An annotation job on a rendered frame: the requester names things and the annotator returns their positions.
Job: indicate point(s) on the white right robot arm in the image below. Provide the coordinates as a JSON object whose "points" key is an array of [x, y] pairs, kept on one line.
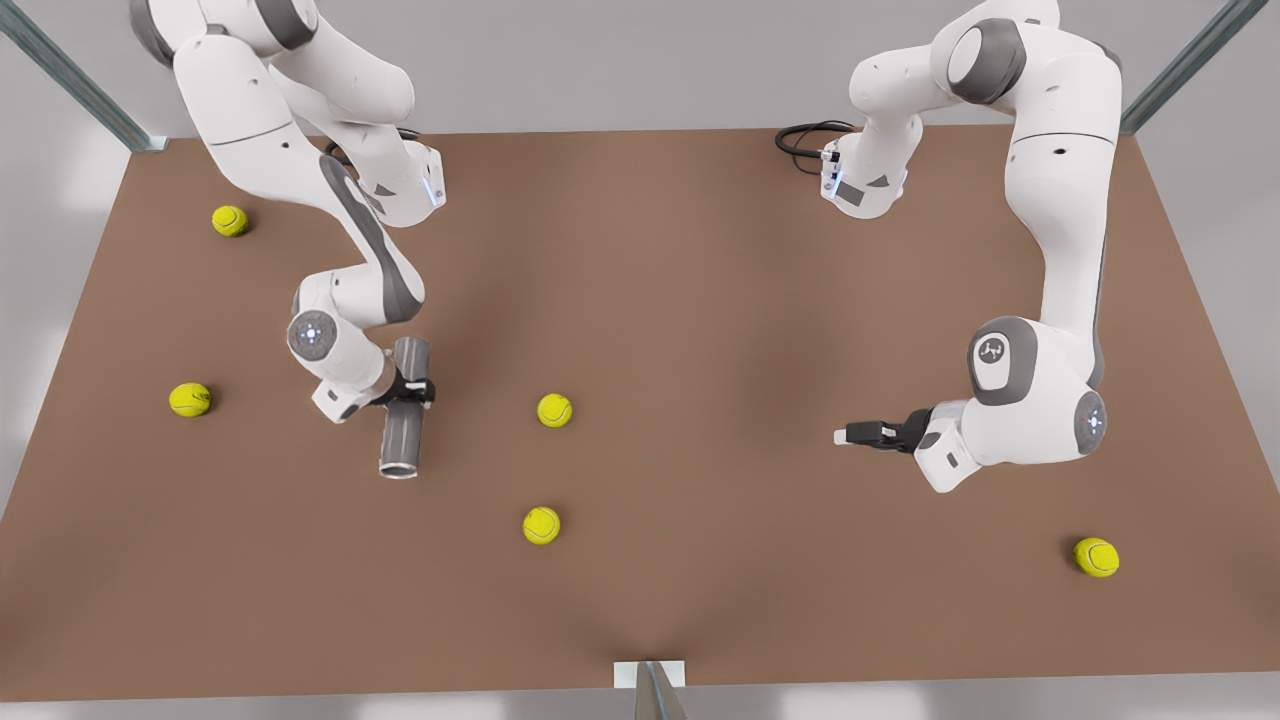
{"points": [[352, 230]]}

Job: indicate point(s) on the yellow tennis ball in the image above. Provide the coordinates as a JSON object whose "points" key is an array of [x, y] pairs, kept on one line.
{"points": [[230, 221], [554, 410], [541, 525], [190, 400], [1096, 557]]}

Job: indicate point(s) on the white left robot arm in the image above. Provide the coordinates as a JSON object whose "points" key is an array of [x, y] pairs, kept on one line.
{"points": [[1050, 250]]}

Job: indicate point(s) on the silver frame post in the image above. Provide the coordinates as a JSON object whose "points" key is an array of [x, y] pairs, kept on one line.
{"points": [[75, 80], [1185, 65], [652, 692]]}

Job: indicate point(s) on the grey tennis ball tube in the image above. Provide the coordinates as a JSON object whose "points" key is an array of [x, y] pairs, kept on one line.
{"points": [[404, 420]]}

